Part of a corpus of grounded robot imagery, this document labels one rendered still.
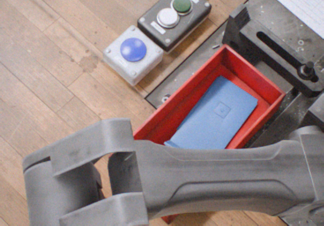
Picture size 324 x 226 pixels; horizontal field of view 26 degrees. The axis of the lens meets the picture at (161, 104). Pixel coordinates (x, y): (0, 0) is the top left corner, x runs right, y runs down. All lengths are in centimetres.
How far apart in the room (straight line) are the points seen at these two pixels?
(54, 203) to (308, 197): 23
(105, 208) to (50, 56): 58
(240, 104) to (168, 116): 11
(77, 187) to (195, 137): 46
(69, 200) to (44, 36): 56
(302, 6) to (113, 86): 34
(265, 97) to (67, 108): 30
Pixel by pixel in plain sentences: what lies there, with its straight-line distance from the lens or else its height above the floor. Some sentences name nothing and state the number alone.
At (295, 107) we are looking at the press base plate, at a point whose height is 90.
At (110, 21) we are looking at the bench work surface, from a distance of 113.
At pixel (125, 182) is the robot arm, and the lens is 58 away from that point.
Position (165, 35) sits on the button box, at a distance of 108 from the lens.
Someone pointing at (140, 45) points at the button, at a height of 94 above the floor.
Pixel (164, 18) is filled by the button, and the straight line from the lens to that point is 109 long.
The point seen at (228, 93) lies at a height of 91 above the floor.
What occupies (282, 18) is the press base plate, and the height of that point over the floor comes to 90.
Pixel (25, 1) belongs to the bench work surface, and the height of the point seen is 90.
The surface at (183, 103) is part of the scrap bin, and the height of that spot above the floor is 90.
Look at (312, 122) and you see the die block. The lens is 102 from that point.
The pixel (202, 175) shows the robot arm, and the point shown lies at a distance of 59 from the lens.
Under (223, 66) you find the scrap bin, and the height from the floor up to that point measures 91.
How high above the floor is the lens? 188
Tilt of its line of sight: 67 degrees down
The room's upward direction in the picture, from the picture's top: 8 degrees clockwise
